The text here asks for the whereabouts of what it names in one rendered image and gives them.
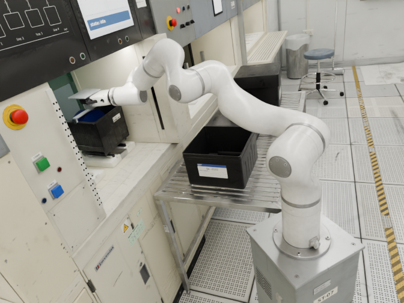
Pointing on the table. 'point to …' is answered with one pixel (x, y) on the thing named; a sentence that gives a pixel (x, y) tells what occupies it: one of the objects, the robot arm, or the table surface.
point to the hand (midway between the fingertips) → (87, 98)
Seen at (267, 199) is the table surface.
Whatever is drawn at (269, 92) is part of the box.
